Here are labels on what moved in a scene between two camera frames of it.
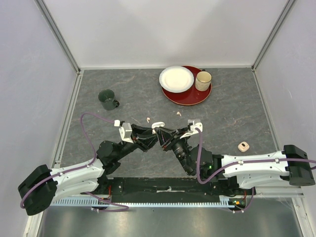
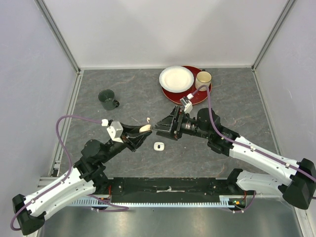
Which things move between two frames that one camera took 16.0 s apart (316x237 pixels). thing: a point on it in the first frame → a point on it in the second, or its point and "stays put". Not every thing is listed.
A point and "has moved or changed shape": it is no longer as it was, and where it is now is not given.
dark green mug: x=106 y=97 stays put
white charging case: x=159 y=124 has moved or changed shape
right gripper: x=164 y=136 → x=167 y=123
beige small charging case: x=243 y=146 has moved or changed shape
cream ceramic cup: x=203 y=80 stays put
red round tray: x=191 y=97 stays put
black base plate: x=168 y=189 stays put
